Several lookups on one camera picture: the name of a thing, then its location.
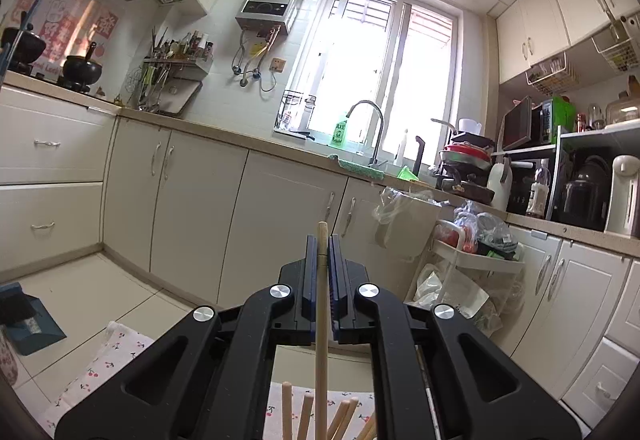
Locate chrome sink faucet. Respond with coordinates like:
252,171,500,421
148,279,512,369
347,100,387,169

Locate white plastic bag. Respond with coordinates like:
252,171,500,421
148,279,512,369
414,264,492,321

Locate black pot with handle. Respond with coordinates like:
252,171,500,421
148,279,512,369
61,42,104,89

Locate white plastic jug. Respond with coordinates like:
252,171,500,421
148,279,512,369
486,157,514,214

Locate pink wall poster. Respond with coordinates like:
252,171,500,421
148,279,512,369
5,0,121,66

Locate large white wire basket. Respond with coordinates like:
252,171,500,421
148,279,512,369
592,12,640,74

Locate beige countertop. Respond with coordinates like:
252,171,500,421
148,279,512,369
0,70,640,261

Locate black microwave oven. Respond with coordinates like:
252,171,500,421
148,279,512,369
501,96,554,151

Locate cream drawer cabinet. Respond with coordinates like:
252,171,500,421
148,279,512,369
0,84,119,281

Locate metal mop pole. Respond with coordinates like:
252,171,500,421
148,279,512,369
0,0,55,76

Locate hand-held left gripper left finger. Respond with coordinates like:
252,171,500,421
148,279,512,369
55,235,319,440

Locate green box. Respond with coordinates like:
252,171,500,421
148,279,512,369
550,97,577,144

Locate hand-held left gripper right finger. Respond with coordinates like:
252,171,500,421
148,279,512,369
329,236,583,440

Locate small white wire basket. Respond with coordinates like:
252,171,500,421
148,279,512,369
525,52,582,96

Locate white bin with plastic bag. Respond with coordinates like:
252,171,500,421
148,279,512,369
372,187,442,261

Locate bag of green vegetables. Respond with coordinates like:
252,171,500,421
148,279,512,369
470,299,505,337

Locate dark plastic bag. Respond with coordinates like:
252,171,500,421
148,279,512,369
475,212,519,257

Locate cherry print tablecloth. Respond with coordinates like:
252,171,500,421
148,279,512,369
45,320,377,440

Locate white electric water boiler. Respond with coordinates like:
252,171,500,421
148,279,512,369
604,155,640,237

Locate black wire bottle rack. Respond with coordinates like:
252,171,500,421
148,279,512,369
276,90,319,134

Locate bunch of chopsticks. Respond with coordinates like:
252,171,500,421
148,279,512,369
281,381,377,440

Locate blue dustpan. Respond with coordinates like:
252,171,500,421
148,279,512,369
0,282,67,357

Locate green dish soap bottle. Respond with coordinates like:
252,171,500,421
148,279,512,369
330,112,350,147

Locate green dish cloth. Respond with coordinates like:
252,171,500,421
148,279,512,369
337,159,386,181

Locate wooden chopstick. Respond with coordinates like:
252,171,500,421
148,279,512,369
316,221,329,440

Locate white cutting board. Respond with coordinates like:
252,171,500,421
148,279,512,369
159,80,204,117

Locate pink floral cup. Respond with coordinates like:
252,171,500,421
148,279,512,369
0,325,19,388

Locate cream base cabinet under window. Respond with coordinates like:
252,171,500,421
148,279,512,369
102,117,441,318

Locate black rice cooker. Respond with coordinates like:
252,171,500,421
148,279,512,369
556,156,612,231

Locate bag of red tomatoes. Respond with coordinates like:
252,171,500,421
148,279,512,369
434,215,477,254

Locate white trolley cart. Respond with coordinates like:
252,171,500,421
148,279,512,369
404,219,527,338

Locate cream base cabinet beside shelf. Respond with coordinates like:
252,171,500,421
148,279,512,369
492,220,640,426

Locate kitchen window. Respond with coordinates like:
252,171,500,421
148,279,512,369
295,0,460,171

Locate wall utensil rack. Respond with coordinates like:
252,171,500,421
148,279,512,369
142,27,215,81

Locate white counter shelf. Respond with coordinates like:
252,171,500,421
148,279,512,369
492,120,640,223

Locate stack of pans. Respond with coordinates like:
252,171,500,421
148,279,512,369
431,132,497,207

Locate white label sauce bottle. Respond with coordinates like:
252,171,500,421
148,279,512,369
526,160,551,219

